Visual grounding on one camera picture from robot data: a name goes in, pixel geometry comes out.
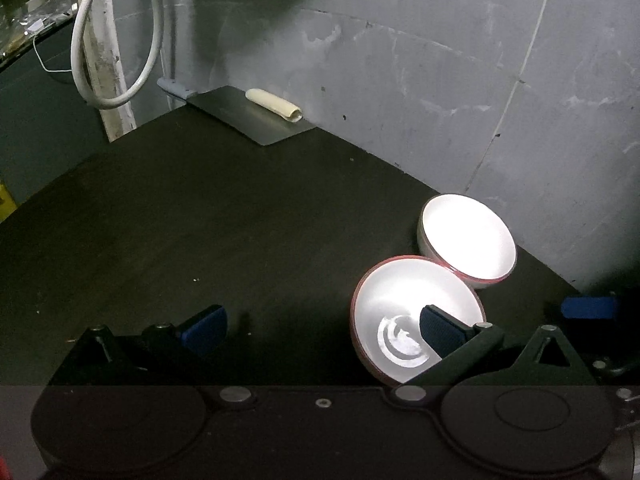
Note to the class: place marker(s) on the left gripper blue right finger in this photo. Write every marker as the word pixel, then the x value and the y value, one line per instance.
pixel 443 332

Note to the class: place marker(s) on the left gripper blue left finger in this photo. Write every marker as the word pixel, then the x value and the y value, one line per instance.
pixel 205 327

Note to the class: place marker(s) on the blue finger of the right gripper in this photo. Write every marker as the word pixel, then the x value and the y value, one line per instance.
pixel 588 307

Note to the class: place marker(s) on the white bowl red rim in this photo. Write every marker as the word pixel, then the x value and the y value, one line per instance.
pixel 385 314
pixel 468 238

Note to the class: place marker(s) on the steel cleaver knife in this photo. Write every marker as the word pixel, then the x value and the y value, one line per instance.
pixel 231 105

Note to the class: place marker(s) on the cream rolled cloth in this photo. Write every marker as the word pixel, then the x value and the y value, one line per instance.
pixel 287 110

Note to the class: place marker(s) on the yellow bin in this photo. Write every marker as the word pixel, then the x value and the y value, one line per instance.
pixel 7 204

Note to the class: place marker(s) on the dark cabinet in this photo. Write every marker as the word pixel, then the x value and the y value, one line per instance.
pixel 46 126

